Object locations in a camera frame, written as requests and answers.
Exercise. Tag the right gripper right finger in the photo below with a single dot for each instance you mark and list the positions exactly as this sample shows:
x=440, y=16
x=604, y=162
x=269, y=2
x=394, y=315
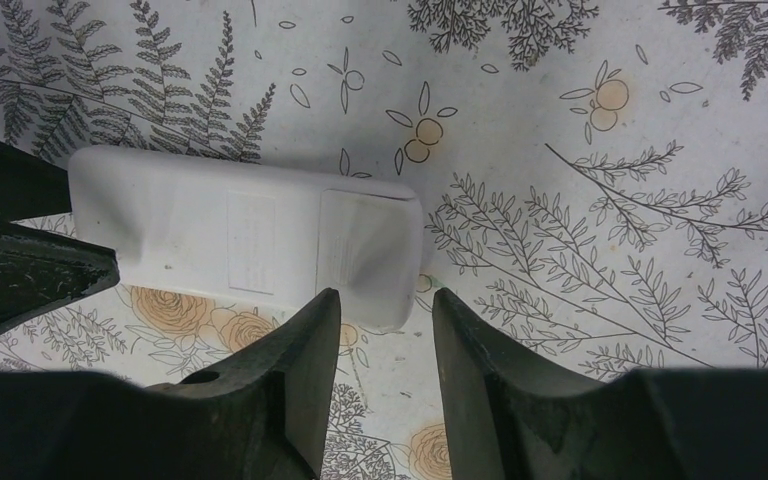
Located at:
x=510, y=413

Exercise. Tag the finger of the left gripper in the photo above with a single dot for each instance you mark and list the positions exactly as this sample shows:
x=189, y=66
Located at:
x=42, y=271
x=30, y=187

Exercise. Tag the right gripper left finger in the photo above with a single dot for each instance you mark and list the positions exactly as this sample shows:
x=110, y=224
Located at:
x=261, y=413

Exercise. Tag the white remote control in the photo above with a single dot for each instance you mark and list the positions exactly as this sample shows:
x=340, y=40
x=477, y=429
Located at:
x=254, y=233

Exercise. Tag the floral table mat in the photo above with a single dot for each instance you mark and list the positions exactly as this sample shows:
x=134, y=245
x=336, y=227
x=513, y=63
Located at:
x=594, y=174

